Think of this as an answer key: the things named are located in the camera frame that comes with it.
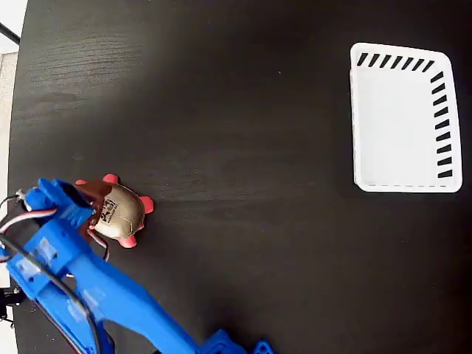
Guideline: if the gold shell red turtle toy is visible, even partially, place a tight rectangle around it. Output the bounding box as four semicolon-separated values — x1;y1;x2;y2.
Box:
74;173;155;249

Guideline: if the white plastic basket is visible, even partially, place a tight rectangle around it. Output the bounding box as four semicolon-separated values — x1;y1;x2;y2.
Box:
349;42;463;193

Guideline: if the black table clamp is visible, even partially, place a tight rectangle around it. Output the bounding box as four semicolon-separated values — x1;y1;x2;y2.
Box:
0;287;25;308

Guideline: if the black metal bar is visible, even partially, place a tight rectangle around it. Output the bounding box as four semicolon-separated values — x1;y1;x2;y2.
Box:
0;21;21;45

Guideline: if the red white black servo cable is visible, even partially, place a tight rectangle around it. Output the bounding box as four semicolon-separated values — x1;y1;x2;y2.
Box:
0;208;60;235

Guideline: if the black camera cable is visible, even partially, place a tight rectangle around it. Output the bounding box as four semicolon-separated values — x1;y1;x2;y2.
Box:
0;235;103;354

